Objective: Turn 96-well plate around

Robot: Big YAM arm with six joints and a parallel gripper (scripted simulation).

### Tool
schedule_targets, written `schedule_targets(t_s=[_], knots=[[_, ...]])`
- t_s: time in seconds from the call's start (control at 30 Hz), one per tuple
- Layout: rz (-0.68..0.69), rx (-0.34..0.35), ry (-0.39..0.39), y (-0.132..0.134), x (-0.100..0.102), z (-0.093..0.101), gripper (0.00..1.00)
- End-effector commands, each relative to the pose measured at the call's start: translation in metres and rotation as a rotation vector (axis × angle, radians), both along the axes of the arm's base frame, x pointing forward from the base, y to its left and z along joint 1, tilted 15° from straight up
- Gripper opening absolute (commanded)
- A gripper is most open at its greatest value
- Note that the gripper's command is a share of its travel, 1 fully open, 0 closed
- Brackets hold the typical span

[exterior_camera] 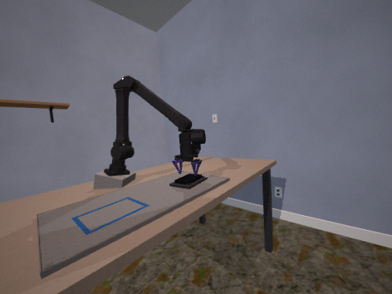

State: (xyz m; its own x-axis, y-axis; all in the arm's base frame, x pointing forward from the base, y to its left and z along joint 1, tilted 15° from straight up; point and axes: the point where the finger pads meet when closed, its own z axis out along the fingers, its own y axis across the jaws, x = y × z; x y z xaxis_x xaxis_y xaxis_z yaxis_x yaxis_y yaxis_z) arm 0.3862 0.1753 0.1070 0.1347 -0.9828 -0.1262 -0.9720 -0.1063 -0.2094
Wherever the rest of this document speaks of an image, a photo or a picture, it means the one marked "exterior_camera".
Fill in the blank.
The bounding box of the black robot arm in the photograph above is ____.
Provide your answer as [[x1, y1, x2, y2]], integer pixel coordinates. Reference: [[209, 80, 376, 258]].
[[104, 76, 206, 176]]

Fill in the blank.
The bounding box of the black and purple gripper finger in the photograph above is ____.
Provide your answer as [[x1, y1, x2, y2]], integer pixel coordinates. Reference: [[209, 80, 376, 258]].
[[172, 159, 183, 174], [191, 160, 202, 176]]

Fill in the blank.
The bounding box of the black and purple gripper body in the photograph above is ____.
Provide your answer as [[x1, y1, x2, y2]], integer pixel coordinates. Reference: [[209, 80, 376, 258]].
[[174, 144, 200, 162]]

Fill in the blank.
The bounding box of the blue tape outline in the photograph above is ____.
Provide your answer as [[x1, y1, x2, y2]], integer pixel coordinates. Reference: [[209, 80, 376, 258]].
[[72, 197, 149, 235]]

